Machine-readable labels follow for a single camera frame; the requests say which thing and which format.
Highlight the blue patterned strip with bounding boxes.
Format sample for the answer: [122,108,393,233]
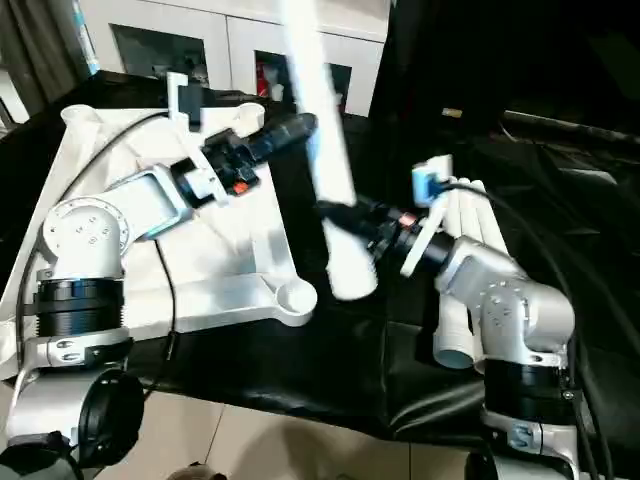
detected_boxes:
[72,0,100,77]

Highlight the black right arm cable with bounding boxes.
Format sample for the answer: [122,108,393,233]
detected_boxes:
[433,179,616,480]

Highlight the black mat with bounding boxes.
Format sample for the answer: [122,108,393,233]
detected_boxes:
[0,69,640,446]

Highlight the white plastic table leg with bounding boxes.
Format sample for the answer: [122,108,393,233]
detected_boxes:
[432,175,479,371]
[469,180,511,261]
[278,0,380,302]
[457,178,494,251]

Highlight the dark metal rod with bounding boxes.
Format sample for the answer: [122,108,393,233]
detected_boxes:
[502,111,640,147]

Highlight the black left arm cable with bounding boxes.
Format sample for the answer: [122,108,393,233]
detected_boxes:
[13,110,179,399]

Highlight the white plastic table top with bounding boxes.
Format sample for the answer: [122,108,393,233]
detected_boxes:
[0,102,319,384]

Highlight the white cabinet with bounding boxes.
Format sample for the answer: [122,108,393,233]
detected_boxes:
[79,0,389,119]

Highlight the black backdrop cloth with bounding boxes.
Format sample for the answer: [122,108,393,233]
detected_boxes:
[369,0,640,116]

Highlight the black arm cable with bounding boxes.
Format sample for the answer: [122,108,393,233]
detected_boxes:
[13,110,179,399]
[433,179,616,480]

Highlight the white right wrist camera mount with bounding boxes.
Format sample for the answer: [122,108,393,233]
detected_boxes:
[399,153,455,277]

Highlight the grey curtain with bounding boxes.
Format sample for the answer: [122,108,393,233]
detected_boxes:
[0,0,84,129]

